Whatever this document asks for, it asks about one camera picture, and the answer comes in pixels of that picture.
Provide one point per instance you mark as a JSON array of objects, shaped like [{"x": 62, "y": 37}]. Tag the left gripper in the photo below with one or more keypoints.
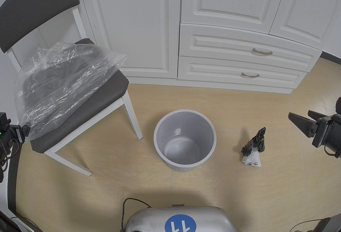
[{"x": 13, "y": 133}]

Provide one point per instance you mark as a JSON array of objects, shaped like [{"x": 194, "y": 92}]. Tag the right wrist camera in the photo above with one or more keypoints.
[{"x": 338, "y": 106}]

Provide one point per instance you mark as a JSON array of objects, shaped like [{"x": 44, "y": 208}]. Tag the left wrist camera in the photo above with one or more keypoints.
[{"x": 3, "y": 120}]

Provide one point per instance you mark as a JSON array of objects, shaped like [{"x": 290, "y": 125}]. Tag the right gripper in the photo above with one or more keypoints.
[{"x": 329, "y": 132}]

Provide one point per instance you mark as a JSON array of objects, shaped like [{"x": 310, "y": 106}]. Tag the crumpled black plastic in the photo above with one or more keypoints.
[{"x": 257, "y": 141}]

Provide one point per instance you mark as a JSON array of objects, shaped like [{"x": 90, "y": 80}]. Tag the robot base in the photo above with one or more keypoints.
[{"x": 207, "y": 219}]

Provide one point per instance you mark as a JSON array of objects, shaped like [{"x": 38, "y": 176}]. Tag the clear plastic bag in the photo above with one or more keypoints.
[{"x": 61, "y": 79}]

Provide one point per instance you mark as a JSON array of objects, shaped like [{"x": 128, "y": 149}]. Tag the grey trash bin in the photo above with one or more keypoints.
[{"x": 183, "y": 135}]

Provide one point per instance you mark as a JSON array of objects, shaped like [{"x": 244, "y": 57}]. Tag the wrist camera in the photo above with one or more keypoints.
[
  {"x": 3, "y": 120},
  {"x": 338, "y": 106}
]

